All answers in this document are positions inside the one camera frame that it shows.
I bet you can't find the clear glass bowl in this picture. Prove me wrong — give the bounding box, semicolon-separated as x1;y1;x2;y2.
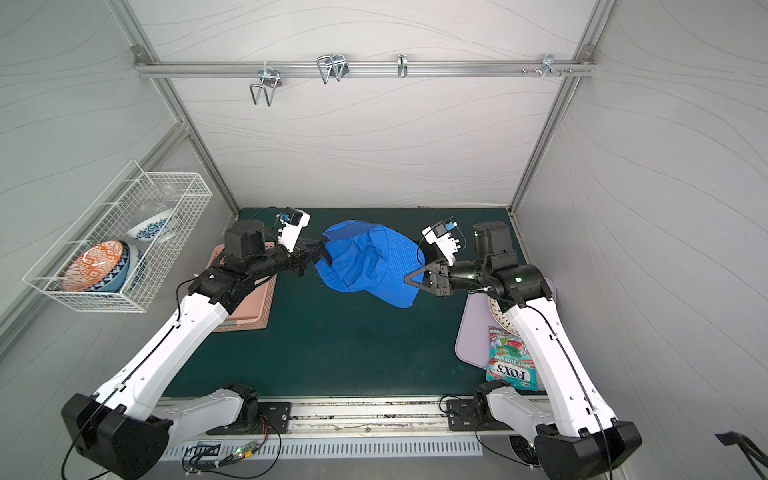
131;185;178;225

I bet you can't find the pink perforated plastic basket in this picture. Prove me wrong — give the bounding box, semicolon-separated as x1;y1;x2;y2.
213;277;277;333

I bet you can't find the patterned plate with food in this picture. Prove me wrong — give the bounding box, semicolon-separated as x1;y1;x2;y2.
488;298;520;336

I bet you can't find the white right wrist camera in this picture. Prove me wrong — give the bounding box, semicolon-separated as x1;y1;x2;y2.
421;217;461;266

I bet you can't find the small metal hook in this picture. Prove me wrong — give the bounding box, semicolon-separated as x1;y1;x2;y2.
396;54;408;79

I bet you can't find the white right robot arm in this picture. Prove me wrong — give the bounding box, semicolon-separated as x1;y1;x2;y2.
405;221;642;479

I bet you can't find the blue white patterned bowl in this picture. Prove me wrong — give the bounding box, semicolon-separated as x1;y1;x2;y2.
126;208;178;243

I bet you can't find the metal double hook middle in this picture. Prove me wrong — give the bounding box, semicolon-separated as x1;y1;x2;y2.
316;53;349;84

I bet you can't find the white wire wall basket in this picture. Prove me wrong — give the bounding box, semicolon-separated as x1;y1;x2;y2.
23;161;212;313

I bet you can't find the orange patterned bowl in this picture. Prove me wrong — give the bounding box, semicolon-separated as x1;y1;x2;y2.
61;240;128;292

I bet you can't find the metal hook bracket right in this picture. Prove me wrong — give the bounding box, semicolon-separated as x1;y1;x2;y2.
520;54;573;78

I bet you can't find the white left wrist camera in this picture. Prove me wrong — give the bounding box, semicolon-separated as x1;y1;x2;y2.
277;208;311;253

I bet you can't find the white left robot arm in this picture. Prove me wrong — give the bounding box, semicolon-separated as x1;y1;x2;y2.
61;208;328;479

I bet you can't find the blue baseball cap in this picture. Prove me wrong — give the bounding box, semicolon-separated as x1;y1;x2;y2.
315;220;425;309

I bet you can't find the lilac plastic tray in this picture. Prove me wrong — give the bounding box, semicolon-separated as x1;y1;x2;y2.
454;292;500;370

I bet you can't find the Fox's candy bag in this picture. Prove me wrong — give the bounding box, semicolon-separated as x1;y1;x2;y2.
486;327;545;392

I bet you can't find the cable bundle with board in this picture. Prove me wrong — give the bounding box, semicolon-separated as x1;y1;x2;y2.
181;419;283;479

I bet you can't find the metal double hook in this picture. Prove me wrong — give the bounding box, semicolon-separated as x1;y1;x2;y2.
249;63;282;107
316;53;349;84

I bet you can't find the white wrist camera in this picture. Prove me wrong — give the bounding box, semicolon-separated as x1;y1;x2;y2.
421;217;461;266
277;208;311;253

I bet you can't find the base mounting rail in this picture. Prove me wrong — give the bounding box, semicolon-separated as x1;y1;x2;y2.
209;395;529;436

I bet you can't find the aluminium frame post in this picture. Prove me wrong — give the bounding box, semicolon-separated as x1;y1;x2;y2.
106;0;241;216

